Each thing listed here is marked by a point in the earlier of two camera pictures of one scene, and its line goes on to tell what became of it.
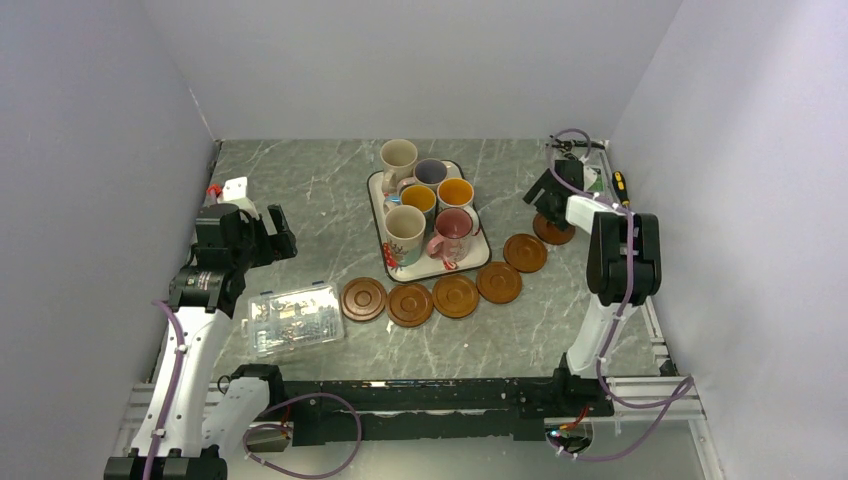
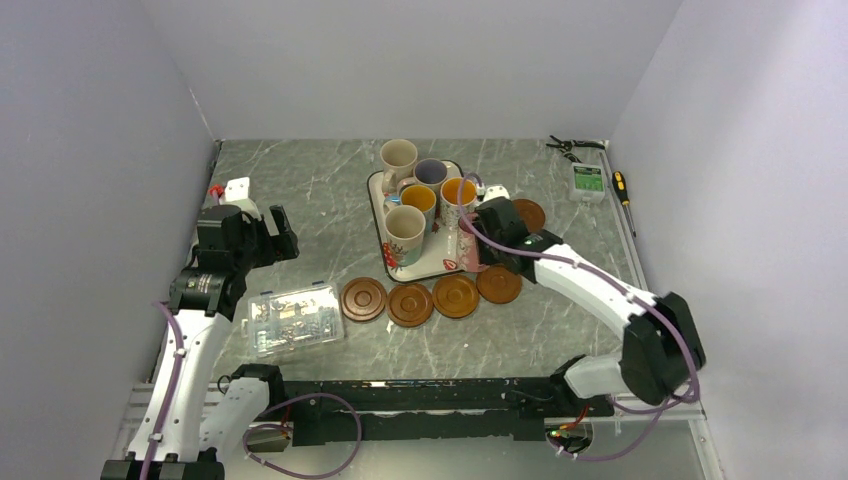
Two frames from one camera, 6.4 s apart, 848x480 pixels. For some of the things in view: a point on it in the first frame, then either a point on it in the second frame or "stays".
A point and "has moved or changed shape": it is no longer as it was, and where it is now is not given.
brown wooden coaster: (498, 283) stays
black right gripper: (544, 184) -> (486, 257)
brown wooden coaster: (363, 299) stays
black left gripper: (276, 246) stays
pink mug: (453, 228) -> (467, 246)
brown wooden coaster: (549, 232) has moved or changed shape
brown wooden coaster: (409, 305) stays
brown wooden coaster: (455, 296) stays
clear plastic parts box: (298, 317) stays
